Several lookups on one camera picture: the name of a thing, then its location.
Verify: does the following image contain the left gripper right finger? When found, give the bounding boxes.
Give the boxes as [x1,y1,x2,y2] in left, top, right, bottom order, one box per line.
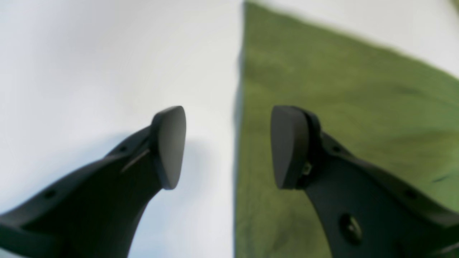
[270,105,459,258]

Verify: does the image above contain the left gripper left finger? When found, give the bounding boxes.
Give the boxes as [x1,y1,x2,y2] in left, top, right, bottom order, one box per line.
[0,106,186,258]

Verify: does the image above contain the olive green T-shirt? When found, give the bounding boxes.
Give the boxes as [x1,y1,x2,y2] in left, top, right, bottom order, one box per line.
[235,1,458,258]

